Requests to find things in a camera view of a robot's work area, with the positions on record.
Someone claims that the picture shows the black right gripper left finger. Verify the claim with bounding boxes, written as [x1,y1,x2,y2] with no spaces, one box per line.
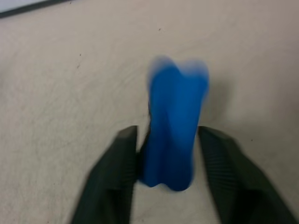
[71,125,139,224]

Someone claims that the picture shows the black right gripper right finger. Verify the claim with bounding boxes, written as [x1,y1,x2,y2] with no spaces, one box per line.
[197,125,299,224]

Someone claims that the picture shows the blue whiteboard eraser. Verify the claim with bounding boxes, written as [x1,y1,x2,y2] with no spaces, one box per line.
[138,55,210,192]

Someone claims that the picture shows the black-framed whiteboard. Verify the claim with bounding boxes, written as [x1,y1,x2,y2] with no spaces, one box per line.
[0,0,71,19]

